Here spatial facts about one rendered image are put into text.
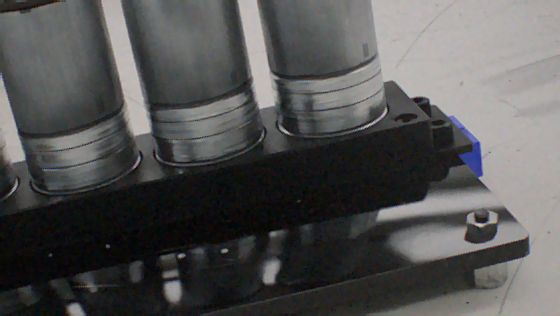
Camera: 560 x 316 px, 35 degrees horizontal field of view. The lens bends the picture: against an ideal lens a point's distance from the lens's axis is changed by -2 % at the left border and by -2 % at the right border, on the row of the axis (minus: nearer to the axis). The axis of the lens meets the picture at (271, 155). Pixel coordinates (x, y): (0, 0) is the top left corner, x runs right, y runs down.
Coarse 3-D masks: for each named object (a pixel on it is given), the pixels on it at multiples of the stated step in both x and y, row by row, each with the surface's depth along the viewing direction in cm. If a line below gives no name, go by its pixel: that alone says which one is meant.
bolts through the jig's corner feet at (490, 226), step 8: (472, 216) 16; (480, 216) 16; (488, 216) 16; (496, 216) 16; (472, 224) 16; (480, 224) 16; (488, 224) 16; (496, 224) 16; (472, 232) 16; (480, 232) 16; (488, 232) 16
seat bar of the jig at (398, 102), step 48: (144, 144) 20; (288, 144) 19; (336, 144) 19; (384, 144) 19; (432, 144) 19; (96, 192) 18; (144, 192) 19; (192, 192) 19; (240, 192) 19; (288, 192) 19; (0, 240) 18; (48, 240) 19
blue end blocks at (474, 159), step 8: (456, 120) 21; (464, 128) 21; (472, 136) 20; (472, 152) 20; (480, 152) 20; (464, 160) 20; (472, 160) 20; (480, 160) 20; (472, 168) 20; (480, 168) 20
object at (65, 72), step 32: (64, 0) 17; (96, 0) 18; (0, 32) 17; (32, 32) 17; (64, 32) 17; (96, 32) 18; (0, 64) 18; (32, 64) 18; (64, 64) 18; (96, 64) 18; (32, 96) 18; (64, 96) 18; (96, 96) 18; (32, 128) 18; (64, 128) 18; (96, 128) 18; (128, 128) 19; (32, 160) 19; (64, 160) 18; (96, 160) 18; (128, 160) 19; (64, 192) 19
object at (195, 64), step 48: (144, 0) 18; (192, 0) 17; (144, 48) 18; (192, 48) 18; (240, 48) 19; (144, 96) 19; (192, 96) 18; (240, 96) 19; (192, 144) 19; (240, 144) 19
